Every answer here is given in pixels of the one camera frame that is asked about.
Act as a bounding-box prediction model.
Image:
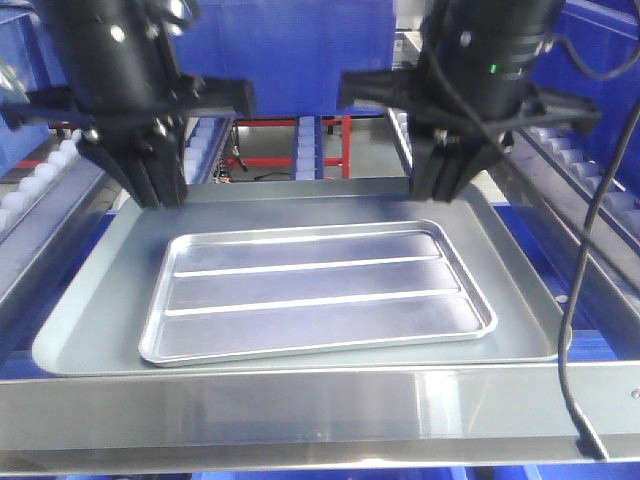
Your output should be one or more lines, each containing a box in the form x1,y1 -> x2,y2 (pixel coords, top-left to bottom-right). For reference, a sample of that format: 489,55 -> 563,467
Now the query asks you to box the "steel front shelf beam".
0,362 -> 640,474

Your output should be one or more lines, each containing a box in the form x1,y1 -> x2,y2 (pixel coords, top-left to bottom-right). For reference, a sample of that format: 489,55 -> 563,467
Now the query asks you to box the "red metal floor frame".
225,116 -> 351,179

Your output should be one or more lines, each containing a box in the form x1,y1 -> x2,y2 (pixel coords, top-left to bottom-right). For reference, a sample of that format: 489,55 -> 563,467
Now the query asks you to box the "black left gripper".
1,72 -> 257,208

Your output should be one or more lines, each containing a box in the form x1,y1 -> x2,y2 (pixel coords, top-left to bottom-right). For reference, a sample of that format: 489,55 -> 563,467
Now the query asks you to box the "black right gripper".
339,69 -> 601,202

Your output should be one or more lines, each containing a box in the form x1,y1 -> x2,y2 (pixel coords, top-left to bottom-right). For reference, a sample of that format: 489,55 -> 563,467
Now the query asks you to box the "roller track rail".
291,116 -> 324,180
183,117 -> 233,185

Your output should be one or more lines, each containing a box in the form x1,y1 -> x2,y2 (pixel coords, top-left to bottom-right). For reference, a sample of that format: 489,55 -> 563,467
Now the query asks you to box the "roller track rail left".
183,117 -> 233,185

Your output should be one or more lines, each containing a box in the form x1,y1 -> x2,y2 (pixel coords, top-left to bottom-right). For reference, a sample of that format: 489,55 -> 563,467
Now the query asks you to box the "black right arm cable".
429,34 -> 640,461

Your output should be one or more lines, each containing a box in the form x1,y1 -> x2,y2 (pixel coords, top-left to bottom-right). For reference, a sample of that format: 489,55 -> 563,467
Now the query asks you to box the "large grey-green tray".
32,179 -> 561,376

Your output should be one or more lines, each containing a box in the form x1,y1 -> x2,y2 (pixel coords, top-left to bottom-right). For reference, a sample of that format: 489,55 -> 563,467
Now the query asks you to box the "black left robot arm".
1,1 -> 421,208

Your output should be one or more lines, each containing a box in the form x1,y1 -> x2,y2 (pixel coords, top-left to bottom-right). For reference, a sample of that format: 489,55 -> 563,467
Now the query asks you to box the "silver ribbed metal tray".
138,220 -> 498,367

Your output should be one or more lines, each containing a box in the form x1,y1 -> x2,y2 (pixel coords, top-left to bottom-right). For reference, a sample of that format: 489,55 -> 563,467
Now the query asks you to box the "large blue bin right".
524,0 -> 640,161

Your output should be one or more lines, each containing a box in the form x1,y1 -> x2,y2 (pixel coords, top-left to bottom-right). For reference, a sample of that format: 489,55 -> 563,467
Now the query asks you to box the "roller track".
523,127 -> 639,243
1,127 -> 80,236

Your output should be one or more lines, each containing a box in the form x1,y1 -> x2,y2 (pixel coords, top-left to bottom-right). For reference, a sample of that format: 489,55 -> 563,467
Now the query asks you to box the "far left roller track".
1,127 -> 80,236

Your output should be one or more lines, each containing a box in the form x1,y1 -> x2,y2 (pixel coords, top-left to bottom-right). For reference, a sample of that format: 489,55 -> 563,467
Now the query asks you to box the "roller track rail middle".
291,116 -> 324,180

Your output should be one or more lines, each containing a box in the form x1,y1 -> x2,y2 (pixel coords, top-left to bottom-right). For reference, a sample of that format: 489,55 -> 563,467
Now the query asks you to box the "blue bin upper left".
1,7 -> 66,174

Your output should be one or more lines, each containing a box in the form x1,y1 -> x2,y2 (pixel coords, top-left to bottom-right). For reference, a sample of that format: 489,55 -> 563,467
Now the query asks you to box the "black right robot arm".
339,1 -> 600,202

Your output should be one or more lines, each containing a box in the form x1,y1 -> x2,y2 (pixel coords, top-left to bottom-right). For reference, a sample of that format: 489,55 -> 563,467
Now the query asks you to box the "far right roller track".
523,127 -> 639,243

